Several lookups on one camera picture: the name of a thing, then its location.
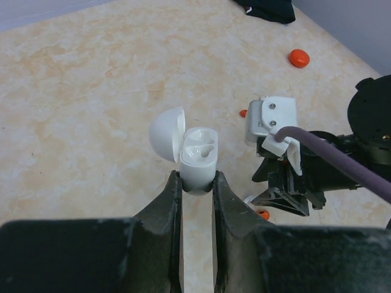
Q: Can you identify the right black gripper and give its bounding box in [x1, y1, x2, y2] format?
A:
[252, 138, 362, 217]

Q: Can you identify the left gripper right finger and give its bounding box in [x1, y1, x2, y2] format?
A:
[213, 172, 390, 292]

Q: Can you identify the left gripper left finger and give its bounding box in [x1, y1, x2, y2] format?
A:
[1, 172, 183, 292]

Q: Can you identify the white earbud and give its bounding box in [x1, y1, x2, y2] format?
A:
[243, 195, 257, 207]

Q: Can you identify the white earbud charging case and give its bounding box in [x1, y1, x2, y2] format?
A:
[148, 107, 218, 195]

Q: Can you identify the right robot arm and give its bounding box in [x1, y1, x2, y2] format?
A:
[246, 76, 390, 216]

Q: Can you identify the orange earbud charging case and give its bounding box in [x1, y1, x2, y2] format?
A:
[288, 49, 310, 68]

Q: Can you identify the orange earbud far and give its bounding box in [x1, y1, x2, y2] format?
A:
[239, 109, 247, 118]

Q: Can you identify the dark blue cloth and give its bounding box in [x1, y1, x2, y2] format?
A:
[234, 0, 296, 24]

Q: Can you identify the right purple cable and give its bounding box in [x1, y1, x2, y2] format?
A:
[274, 126, 391, 204]

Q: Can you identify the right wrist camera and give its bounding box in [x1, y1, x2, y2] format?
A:
[245, 96, 302, 176]

